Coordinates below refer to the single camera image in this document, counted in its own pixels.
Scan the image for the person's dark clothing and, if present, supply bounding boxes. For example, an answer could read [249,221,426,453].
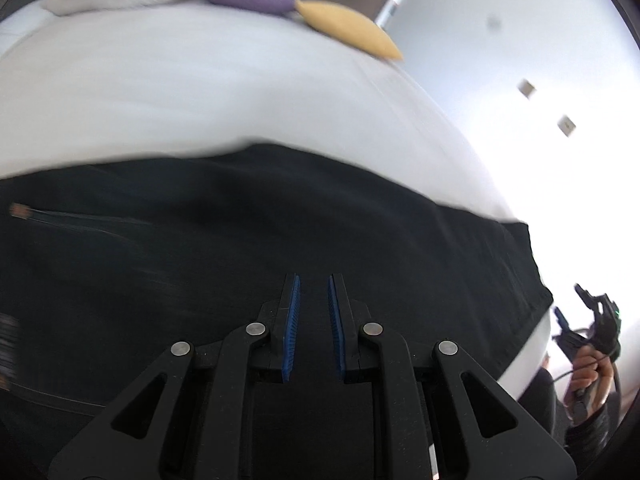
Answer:
[520,367,568,461]

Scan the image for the black pants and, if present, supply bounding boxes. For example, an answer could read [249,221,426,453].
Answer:
[0,142,555,480]

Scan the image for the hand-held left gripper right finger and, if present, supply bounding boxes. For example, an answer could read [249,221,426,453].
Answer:
[326,272,578,480]

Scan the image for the yellow pillow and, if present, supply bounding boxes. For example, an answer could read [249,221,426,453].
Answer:
[294,0,405,62]

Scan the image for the bed with white sheet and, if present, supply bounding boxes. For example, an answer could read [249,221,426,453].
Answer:
[0,0,556,406]

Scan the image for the person's right hand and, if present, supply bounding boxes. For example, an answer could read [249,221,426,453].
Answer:
[565,344,613,408]

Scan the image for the person's right forearm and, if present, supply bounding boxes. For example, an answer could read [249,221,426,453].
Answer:
[562,400,613,467]

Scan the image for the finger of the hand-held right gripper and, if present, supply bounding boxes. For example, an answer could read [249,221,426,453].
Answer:
[574,283,602,312]
[551,306,585,361]

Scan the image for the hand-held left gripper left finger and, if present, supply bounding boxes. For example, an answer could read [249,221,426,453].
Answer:
[47,272,303,480]

